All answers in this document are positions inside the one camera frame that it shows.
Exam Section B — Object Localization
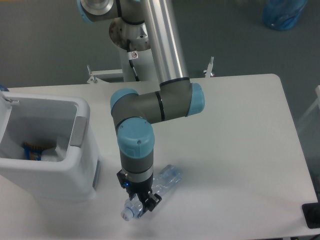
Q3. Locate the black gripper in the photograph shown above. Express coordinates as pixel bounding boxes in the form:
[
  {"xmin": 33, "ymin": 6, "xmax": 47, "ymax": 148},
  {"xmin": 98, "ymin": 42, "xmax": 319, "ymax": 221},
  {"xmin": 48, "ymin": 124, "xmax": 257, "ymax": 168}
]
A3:
[{"xmin": 116, "ymin": 170, "xmax": 162, "ymax": 213}]

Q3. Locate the clear plastic water bottle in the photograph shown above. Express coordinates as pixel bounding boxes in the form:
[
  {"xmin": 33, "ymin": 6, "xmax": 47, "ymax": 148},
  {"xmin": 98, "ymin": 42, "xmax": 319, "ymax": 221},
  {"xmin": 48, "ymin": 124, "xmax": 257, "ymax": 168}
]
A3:
[{"xmin": 120, "ymin": 164, "xmax": 182, "ymax": 221}]

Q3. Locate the white paper wrapper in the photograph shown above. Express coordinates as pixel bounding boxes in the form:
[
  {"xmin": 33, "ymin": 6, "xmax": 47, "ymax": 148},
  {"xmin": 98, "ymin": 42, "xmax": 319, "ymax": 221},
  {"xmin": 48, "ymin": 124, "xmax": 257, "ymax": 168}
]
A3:
[{"xmin": 41, "ymin": 136, "xmax": 69, "ymax": 162}]

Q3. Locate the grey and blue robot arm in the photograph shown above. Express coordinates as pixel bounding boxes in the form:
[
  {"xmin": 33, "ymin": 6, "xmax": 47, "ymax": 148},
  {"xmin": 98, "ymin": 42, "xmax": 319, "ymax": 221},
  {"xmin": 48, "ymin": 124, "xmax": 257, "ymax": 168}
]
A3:
[{"xmin": 77, "ymin": 0, "xmax": 205, "ymax": 212}]

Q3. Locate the white trash can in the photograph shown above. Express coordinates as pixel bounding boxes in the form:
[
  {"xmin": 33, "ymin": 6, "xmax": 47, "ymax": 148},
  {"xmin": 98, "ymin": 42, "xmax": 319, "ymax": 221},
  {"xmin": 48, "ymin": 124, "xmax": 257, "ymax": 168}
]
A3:
[{"xmin": 0, "ymin": 91, "xmax": 100, "ymax": 202}]

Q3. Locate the orange blue snack wrapper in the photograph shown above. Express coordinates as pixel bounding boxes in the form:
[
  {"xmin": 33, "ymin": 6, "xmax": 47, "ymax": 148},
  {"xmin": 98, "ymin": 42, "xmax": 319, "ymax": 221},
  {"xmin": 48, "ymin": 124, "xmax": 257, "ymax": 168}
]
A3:
[{"xmin": 23, "ymin": 142, "xmax": 45, "ymax": 161}]

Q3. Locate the black device at table edge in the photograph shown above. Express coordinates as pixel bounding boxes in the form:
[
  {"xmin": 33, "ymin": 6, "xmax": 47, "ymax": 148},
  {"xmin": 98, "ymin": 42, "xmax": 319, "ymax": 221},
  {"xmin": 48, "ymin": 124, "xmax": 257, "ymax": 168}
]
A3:
[{"xmin": 302, "ymin": 202, "xmax": 320, "ymax": 229}]

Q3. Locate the blue plastic bag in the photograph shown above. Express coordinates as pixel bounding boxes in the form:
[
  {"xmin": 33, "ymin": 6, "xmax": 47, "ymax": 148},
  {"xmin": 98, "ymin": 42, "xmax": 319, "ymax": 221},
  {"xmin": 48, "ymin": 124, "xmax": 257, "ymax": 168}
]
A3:
[{"xmin": 262, "ymin": 0, "xmax": 308, "ymax": 31}]

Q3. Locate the white base frame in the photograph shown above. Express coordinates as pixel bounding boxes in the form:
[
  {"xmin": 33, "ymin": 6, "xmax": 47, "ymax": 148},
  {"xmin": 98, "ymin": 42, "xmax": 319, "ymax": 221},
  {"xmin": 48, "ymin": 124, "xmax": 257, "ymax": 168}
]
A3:
[{"xmin": 86, "ymin": 65, "xmax": 124, "ymax": 84}]

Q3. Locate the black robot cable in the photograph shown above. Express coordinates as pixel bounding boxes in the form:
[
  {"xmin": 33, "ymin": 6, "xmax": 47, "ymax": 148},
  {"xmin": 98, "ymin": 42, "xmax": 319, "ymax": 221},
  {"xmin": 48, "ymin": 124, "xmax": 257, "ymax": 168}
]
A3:
[{"xmin": 126, "ymin": 39, "xmax": 141, "ymax": 82}]

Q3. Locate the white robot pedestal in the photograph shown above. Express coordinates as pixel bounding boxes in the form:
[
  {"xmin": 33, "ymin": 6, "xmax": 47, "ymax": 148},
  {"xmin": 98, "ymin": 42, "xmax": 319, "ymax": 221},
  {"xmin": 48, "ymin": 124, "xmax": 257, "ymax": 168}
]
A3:
[{"xmin": 109, "ymin": 17, "xmax": 158, "ymax": 82}]

